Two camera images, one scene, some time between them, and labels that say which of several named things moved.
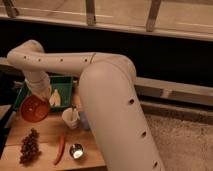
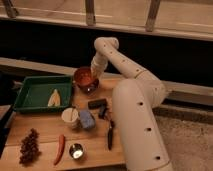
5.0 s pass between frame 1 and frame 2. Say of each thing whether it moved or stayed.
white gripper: moved
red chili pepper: stayed
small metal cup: stayed
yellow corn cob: stayed
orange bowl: moved
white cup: stayed
